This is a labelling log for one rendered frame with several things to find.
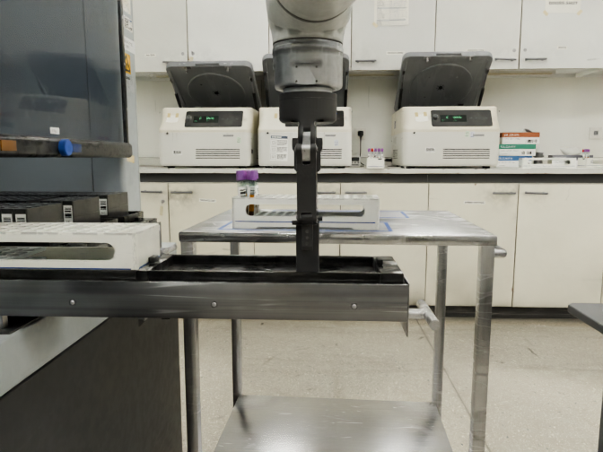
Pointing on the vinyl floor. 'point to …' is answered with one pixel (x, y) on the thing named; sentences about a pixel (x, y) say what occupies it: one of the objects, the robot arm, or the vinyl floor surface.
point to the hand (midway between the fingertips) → (308, 247)
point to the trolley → (383, 437)
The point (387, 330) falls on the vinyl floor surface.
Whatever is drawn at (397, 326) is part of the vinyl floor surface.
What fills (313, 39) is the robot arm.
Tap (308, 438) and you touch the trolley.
